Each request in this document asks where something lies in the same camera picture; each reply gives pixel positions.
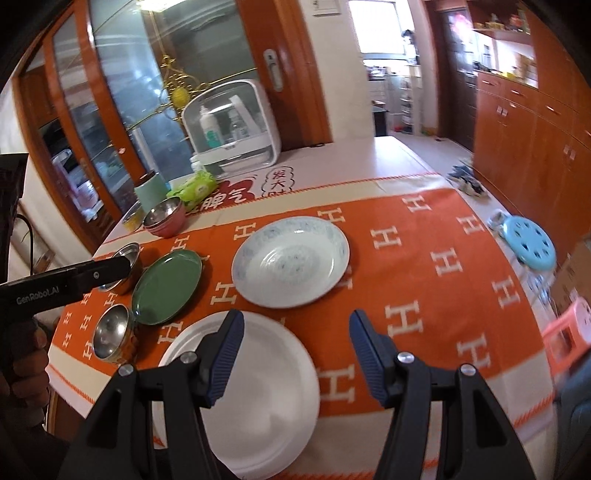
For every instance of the white bottle with green label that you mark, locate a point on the white bottle with green label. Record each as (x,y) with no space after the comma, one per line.
(210,131)

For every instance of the wooden cabinet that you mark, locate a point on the wooden cabinet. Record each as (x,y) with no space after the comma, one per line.
(517,115)

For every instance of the glass bowl with yellow contents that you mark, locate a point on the glass bowl with yellow contents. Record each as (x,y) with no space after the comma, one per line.
(134,220)

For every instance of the orange patterned blanket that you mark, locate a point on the orange patterned blanket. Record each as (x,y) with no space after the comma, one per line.
(415,277)

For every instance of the green plate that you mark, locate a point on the green plate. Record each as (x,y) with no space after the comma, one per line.
(166,286)

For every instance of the pile of shoes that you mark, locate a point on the pile of shoes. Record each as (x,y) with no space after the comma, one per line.
(466,180)

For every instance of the gold-sided steel bowl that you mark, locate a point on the gold-sided steel bowl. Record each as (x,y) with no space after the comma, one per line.
(113,331)
(131,281)

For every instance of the wooden glass sliding door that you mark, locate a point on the wooden glass sliding door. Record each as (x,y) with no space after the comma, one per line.
(106,92)

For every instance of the blue plastic stool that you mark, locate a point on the blue plastic stool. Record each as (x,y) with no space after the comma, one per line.
(528,242)

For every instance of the golden ornament rack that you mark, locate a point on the golden ornament rack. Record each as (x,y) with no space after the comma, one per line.
(178,87)

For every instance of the green wet wipes pack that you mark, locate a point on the green wet wipes pack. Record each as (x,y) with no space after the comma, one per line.
(194,188)

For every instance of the white plate with blue pattern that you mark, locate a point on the white plate with blue pattern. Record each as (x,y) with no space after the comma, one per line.
(291,265)

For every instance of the small white container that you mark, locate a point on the small white container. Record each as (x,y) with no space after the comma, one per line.
(203,167)

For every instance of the large plain white plate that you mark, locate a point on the large plain white plate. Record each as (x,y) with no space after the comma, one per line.
(277,397)

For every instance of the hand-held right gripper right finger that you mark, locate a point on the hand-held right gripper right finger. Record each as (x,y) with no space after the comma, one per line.
(364,344)

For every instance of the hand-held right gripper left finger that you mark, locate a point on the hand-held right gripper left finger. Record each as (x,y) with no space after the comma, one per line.
(231,344)

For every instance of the pink plastic stool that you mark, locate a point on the pink plastic stool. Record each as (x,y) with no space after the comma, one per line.
(568,332)

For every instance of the white red printed table cover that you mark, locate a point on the white red printed table cover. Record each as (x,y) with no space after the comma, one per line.
(240,194)

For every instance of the mint green canister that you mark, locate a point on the mint green canister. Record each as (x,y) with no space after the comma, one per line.
(150,194)

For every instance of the person's left hand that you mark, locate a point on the person's left hand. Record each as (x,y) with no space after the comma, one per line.
(30,374)

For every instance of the dark entrance door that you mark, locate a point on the dark entrance door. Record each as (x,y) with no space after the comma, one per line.
(459,78)

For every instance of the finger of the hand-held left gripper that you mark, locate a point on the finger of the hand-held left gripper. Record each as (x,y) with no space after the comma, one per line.
(104,273)

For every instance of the white sterilizer cabinet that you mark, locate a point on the white sterilizer cabinet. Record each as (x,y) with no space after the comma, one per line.
(258,124)

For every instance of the cardboard box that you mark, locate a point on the cardboard box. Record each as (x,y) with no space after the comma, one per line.
(575,272)

